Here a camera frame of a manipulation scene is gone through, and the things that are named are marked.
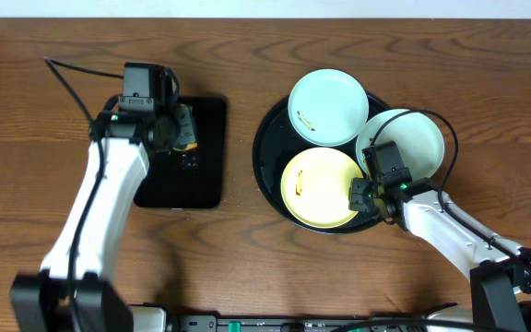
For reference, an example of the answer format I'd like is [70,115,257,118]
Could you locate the green yellow sponge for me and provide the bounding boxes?
[173,104,197,151]

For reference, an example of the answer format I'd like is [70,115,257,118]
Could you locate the light blue plate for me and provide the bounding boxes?
[355,109,445,180]
[288,69,370,147]

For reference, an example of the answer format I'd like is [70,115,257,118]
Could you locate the yellow plate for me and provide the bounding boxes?
[280,148,363,229]

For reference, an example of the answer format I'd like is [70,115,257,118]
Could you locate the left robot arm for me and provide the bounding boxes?
[10,97,192,331]

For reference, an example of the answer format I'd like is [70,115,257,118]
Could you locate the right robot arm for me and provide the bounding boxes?
[349,169,531,331]

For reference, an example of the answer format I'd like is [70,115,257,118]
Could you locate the black rectangular tray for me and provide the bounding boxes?
[134,97,227,208]

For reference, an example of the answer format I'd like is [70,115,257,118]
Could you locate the round black tray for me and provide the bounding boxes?
[252,97,380,235]

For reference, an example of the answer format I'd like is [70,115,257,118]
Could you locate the light blue plate top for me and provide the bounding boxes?
[288,69,370,147]

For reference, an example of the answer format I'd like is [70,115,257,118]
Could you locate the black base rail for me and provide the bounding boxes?
[126,303,432,332]

